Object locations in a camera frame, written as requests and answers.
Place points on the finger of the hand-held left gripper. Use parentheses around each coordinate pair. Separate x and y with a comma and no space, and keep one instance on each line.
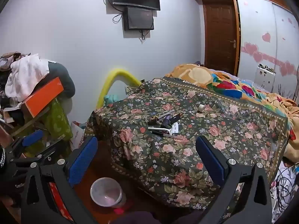
(52,148)
(32,138)

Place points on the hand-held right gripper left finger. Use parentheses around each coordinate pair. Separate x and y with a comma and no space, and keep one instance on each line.
(83,162)

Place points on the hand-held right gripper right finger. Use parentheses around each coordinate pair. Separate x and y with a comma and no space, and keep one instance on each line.
(210,163)

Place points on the clear plastic bowl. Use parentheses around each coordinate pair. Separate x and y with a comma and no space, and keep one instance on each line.
(105,191)

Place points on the white paper card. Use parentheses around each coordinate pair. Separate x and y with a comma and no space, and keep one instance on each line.
(175,128)

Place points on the black rectangular object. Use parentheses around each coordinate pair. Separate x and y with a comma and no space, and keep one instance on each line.
(177,117)

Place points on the white razor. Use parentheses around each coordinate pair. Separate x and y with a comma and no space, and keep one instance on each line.
(160,129)

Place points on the small purple object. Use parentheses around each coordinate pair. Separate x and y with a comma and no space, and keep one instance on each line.
(166,120)

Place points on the dark floral blanket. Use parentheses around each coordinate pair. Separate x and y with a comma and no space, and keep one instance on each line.
(186,158)

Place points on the white plastic bag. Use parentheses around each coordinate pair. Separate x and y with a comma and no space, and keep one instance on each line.
(78,135)

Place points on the green cardboard boxes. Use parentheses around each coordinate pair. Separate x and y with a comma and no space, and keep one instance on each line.
(58,121)

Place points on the orange box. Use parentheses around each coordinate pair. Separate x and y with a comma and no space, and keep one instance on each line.
(44,98)

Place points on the white tape roll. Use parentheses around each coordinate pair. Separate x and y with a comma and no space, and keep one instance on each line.
(201,108)

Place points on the white cloth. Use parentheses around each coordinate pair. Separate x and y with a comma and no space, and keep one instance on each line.
(25,74)

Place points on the grey cloth bundle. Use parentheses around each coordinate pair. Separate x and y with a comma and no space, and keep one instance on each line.
(65,81)

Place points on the grey pen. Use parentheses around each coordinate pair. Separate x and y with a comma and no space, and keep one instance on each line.
(167,112)

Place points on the small black object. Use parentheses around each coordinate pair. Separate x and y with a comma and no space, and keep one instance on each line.
(154,122)

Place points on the teal cloth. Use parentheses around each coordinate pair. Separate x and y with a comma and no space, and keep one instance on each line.
(111,99)

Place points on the pile of patterned clothes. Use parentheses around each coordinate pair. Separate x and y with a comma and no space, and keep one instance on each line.
(11,59)

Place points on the colourful orange blanket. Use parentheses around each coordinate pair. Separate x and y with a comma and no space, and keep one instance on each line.
(203,74)

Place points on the yellow foam tube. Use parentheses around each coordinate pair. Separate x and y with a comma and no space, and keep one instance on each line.
(121,72)

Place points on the white box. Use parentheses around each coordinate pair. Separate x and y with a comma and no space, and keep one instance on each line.
(265,77)

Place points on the pink heart stickers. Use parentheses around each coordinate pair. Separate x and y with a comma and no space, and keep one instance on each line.
(258,56)

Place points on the brown wooden door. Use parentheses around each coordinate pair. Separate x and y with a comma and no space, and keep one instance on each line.
(219,39)

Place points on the wardrobe with white sliding doors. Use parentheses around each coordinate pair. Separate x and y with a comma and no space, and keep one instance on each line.
(259,16)

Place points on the small black wall monitor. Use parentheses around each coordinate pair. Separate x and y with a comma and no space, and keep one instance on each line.
(139,18)

